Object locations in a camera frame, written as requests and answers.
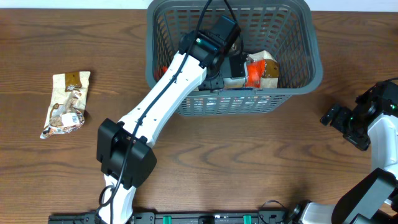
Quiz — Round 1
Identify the long orange biscuit pack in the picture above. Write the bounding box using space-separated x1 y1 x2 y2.
161 58 267 90

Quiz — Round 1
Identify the white cookie snack pouch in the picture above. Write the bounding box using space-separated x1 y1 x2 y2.
245 50 279 89

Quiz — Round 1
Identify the white brown snack pouch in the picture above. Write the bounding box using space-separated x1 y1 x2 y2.
40 71 91 139

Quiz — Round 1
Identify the Kleenex tissue multipack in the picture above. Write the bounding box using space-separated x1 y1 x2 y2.
182 88 271 108

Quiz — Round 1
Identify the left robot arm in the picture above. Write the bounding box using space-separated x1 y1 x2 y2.
94 16 241 223

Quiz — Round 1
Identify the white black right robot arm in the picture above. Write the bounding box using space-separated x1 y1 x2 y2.
285 78 397 224

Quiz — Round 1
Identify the grey plastic lattice basket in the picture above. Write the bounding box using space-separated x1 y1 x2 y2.
146 0 323 116

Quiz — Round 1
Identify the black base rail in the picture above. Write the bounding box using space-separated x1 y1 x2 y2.
48 210 286 224

